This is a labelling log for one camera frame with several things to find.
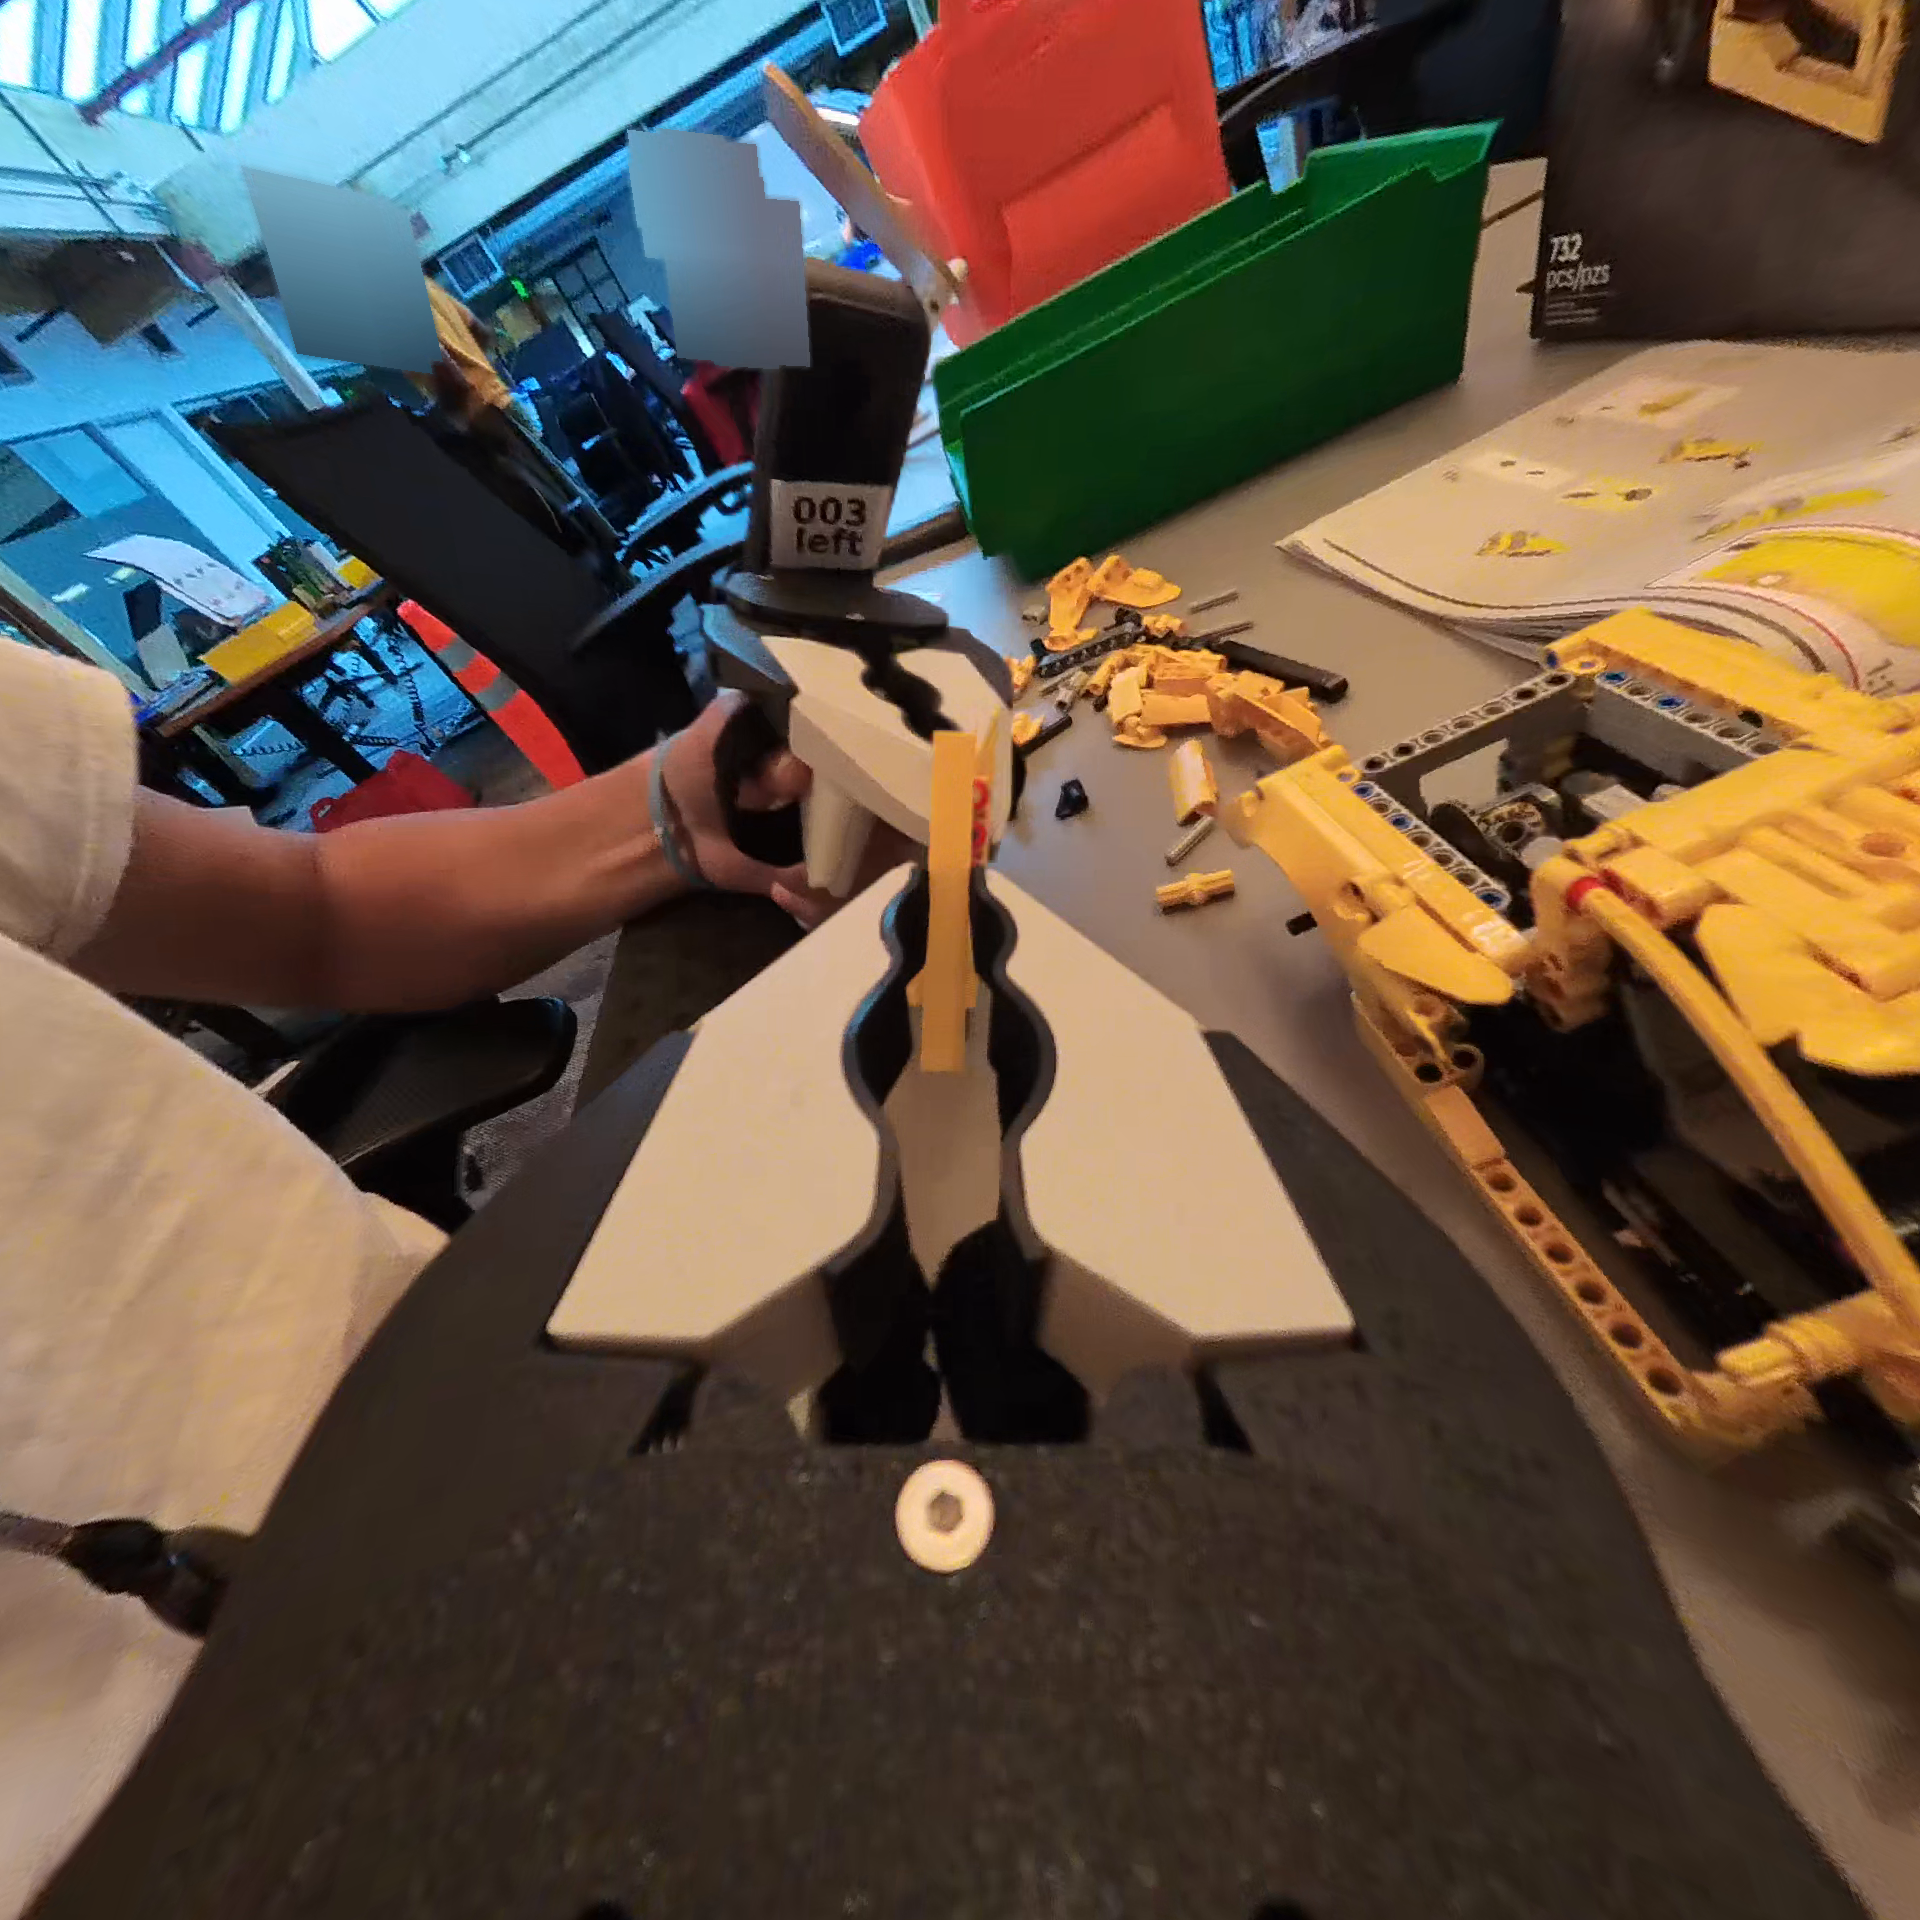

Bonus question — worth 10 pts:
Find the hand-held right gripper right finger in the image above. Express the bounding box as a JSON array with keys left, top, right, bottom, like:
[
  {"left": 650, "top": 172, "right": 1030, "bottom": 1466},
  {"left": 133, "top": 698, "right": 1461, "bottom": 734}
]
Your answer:
[{"left": 934, "top": 870, "right": 1361, "bottom": 1442}]

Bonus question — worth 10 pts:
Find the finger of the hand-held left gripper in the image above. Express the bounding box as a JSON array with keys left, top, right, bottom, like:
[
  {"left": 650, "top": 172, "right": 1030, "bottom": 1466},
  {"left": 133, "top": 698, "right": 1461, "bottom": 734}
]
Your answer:
[
  {"left": 785, "top": 662, "right": 965, "bottom": 889},
  {"left": 883, "top": 633, "right": 1023, "bottom": 819}
]

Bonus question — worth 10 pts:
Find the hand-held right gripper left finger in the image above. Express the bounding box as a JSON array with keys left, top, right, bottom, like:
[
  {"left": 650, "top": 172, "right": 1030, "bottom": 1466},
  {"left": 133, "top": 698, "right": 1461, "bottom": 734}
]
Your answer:
[{"left": 545, "top": 867, "right": 940, "bottom": 1442}]

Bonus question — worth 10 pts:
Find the long yellow beam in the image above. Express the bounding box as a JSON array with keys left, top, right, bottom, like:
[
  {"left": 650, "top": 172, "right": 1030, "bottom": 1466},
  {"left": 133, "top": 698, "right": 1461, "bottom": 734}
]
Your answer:
[{"left": 903, "top": 726, "right": 994, "bottom": 1077}]

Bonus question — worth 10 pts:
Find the yellow toy car model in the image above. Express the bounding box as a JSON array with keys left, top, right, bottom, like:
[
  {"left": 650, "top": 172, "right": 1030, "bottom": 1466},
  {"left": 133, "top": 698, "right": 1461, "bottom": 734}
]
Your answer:
[{"left": 1222, "top": 603, "right": 1920, "bottom": 1577}]

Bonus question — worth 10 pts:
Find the person's left forearm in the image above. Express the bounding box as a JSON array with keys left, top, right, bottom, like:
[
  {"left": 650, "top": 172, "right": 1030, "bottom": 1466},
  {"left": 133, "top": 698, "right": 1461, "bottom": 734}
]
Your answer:
[{"left": 75, "top": 735, "right": 670, "bottom": 1018}]

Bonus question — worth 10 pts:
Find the grey desk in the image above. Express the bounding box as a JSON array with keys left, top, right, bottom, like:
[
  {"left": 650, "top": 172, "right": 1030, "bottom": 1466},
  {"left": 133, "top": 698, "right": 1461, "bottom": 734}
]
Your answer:
[{"left": 573, "top": 157, "right": 1920, "bottom": 1920}]

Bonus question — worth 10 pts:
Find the person's left hand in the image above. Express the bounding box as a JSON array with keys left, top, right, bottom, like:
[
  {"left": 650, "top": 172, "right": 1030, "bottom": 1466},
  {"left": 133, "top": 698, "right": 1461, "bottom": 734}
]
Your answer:
[{"left": 657, "top": 701, "right": 921, "bottom": 929}]

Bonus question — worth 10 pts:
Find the grey wristband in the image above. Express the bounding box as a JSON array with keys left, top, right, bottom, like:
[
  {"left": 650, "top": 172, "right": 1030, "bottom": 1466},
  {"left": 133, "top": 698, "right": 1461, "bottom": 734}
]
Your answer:
[{"left": 645, "top": 731, "right": 711, "bottom": 889}]

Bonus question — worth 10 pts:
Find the pile of yellow bricks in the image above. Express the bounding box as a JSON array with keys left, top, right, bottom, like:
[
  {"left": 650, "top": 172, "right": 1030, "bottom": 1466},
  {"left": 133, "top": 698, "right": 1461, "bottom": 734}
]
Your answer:
[{"left": 1005, "top": 550, "right": 1353, "bottom": 921}]

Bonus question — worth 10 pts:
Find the red plastic bin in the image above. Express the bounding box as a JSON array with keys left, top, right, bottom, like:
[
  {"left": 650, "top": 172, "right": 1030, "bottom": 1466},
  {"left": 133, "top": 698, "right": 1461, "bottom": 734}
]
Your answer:
[{"left": 855, "top": 0, "right": 1239, "bottom": 351}]

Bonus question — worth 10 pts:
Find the green plastic bin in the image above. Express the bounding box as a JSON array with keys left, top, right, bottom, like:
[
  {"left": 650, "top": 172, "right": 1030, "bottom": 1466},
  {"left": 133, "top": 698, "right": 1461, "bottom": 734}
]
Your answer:
[{"left": 930, "top": 118, "right": 1503, "bottom": 588}]

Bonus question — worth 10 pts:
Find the orange striped barrier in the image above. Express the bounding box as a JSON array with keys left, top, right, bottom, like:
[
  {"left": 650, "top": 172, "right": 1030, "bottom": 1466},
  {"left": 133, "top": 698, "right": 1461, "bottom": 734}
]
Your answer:
[{"left": 393, "top": 596, "right": 589, "bottom": 794}]

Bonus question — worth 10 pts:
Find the red bag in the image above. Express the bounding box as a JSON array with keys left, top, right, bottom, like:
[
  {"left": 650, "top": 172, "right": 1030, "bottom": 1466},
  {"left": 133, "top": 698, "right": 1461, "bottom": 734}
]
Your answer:
[{"left": 308, "top": 748, "right": 485, "bottom": 836}]

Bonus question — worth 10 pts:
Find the open instruction booklet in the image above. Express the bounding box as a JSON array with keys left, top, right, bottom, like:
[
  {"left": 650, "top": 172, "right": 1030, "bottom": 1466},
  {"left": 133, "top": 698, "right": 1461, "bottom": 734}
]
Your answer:
[{"left": 1275, "top": 335, "right": 1920, "bottom": 694}]

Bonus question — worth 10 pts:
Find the toy car set box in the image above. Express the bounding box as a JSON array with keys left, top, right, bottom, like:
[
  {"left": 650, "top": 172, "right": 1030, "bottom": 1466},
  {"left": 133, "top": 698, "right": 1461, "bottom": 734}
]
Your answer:
[{"left": 1529, "top": 0, "right": 1920, "bottom": 347}]

